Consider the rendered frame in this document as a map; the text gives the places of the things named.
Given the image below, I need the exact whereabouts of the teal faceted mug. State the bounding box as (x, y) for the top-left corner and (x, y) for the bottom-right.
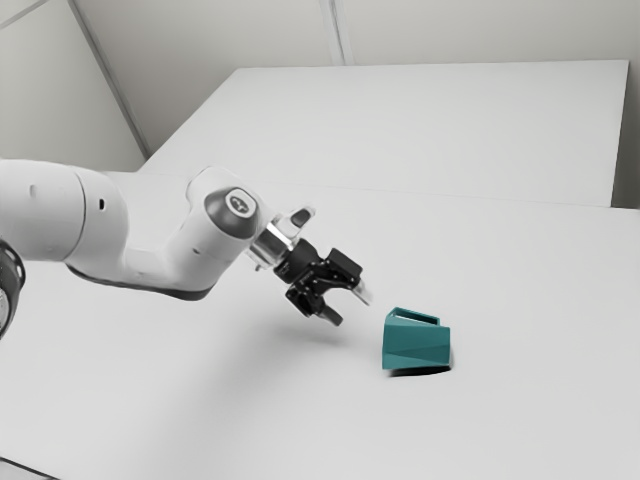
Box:
(381, 306), (453, 372)

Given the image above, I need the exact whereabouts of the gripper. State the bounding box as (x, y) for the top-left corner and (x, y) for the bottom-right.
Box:
(272, 238), (373, 328)

